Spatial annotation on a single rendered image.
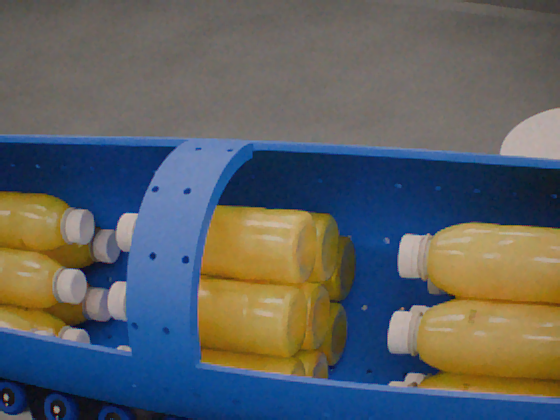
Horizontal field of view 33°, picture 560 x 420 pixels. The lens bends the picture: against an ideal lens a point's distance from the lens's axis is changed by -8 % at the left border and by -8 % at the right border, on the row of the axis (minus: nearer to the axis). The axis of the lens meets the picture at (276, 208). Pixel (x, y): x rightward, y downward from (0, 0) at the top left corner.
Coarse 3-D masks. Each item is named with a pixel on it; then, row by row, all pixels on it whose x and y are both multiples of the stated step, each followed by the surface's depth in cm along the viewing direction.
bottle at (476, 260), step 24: (432, 240) 87; (456, 240) 85; (480, 240) 84; (504, 240) 83; (528, 240) 82; (552, 240) 82; (432, 264) 86; (456, 264) 84; (480, 264) 83; (504, 264) 82; (528, 264) 82; (552, 264) 81; (456, 288) 85; (480, 288) 84; (504, 288) 83; (528, 288) 82; (552, 288) 81
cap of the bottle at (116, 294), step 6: (120, 282) 98; (114, 288) 97; (120, 288) 97; (108, 294) 97; (114, 294) 97; (120, 294) 96; (108, 300) 97; (114, 300) 96; (120, 300) 96; (108, 306) 97; (114, 306) 96; (120, 306) 96; (114, 312) 97; (120, 312) 96; (114, 318) 98; (120, 318) 97
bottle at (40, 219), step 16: (0, 192) 113; (16, 192) 112; (32, 192) 112; (0, 208) 110; (16, 208) 109; (32, 208) 109; (48, 208) 109; (64, 208) 110; (0, 224) 110; (16, 224) 109; (32, 224) 108; (48, 224) 108; (64, 224) 108; (0, 240) 111; (16, 240) 110; (32, 240) 109; (48, 240) 109; (64, 240) 109
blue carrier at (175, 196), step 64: (64, 192) 119; (128, 192) 116; (192, 192) 88; (256, 192) 109; (320, 192) 106; (384, 192) 103; (448, 192) 100; (512, 192) 97; (128, 256) 88; (192, 256) 85; (384, 256) 107; (128, 320) 88; (192, 320) 86; (384, 320) 107; (64, 384) 97; (128, 384) 92; (192, 384) 88; (256, 384) 85; (320, 384) 82; (384, 384) 103
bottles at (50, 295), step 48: (96, 240) 114; (0, 288) 109; (48, 288) 107; (96, 288) 115; (336, 288) 103; (432, 288) 100; (336, 336) 105; (432, 384) 86; (480, 384) 84; (528, 384) 83
